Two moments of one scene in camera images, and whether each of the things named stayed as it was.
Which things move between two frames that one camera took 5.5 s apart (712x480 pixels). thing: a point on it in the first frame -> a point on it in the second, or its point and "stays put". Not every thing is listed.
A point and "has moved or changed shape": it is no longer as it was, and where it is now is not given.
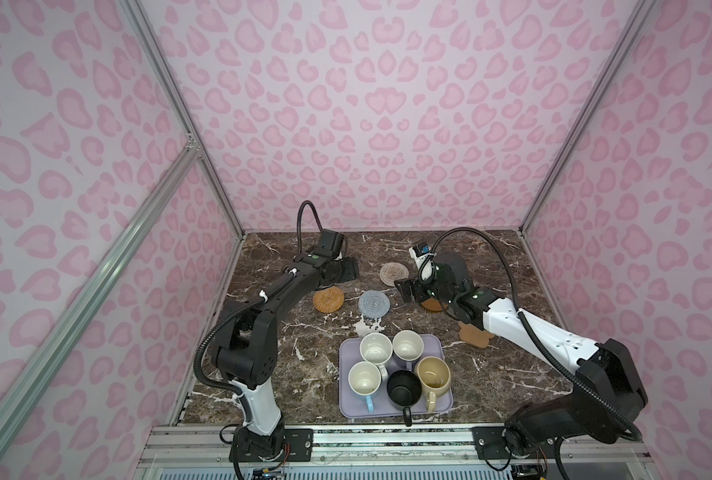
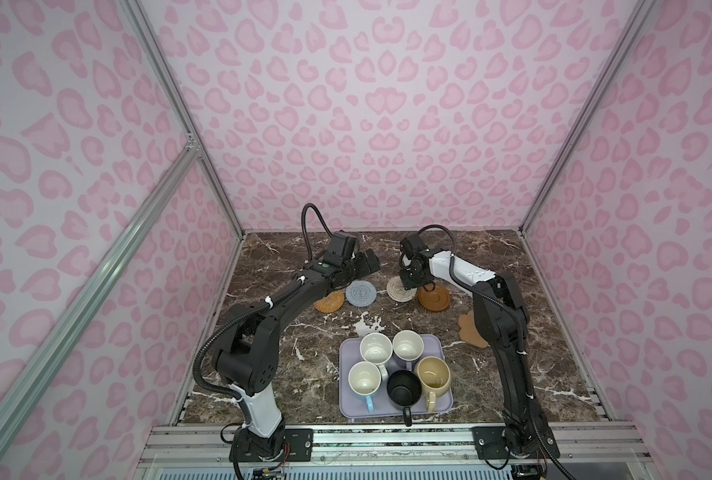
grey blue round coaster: x=373 y=303 -> x=360 y=293
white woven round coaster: x=393 y=271 has moved or changed shape
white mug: x=407 y=345 stays put
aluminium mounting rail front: x=188 y=446 stays put
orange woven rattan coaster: x=328 y=300 stays put
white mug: x=377 y=348 stays put
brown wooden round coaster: x=433 y=304 stays put
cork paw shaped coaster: x=474 y=336 stays put
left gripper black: x=352 y=268 -> x=364 y=267
